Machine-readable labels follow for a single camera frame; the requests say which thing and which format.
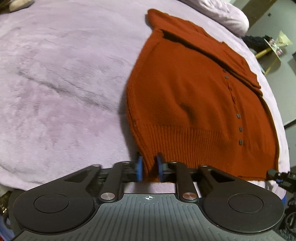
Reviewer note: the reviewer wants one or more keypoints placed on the cream wrapped flower bouquet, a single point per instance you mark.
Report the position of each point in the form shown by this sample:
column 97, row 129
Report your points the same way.
column 282, row 40

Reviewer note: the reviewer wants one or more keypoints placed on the rust red knit sweater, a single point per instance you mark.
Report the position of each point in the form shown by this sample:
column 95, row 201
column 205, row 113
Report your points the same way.
column 196, row 101

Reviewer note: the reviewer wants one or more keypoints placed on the lilac bed sheet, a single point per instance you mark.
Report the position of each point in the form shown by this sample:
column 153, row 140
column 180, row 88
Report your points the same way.
column 64, row 66

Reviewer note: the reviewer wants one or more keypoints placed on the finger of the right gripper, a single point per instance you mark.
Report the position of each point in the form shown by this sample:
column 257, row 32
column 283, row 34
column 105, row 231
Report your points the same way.
column 284, row 180

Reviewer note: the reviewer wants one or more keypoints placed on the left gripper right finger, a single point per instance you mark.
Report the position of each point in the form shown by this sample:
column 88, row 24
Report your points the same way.
column 227, row 201

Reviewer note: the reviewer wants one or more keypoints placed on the black clothes pile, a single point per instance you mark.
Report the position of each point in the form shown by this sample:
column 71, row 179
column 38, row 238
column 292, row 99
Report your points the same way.
column 257, row 43

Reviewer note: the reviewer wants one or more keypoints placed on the round yellow-legged side table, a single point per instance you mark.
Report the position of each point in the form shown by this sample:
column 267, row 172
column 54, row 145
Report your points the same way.
column 268, row 59

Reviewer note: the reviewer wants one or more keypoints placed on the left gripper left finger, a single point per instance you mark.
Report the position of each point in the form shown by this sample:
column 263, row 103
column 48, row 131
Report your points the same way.
column 68, row 202

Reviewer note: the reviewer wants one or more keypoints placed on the lilac rolled duvet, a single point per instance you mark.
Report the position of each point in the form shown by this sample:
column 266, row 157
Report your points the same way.
column 223, row 13

